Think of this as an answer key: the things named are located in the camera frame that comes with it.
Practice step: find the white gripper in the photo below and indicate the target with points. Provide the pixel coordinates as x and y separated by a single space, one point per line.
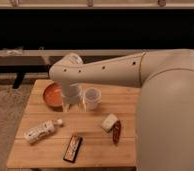
72 94

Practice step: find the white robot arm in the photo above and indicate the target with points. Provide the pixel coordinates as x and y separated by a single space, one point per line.
164 117

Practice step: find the orange ceramic bowl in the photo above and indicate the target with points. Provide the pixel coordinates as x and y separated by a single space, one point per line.
52 95

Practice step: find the clear plastic cup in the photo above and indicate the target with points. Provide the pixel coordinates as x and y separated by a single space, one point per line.
92 97

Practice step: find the wooden table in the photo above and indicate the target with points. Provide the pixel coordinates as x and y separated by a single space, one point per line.
97 148

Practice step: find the dark chocolate bar wrapper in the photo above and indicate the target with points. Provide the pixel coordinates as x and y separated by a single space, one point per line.
72 148

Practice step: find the white plastic bottle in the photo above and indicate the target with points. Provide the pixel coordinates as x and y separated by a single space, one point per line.
44 129

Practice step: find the white wall rail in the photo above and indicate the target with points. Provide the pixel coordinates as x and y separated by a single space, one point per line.
44 57

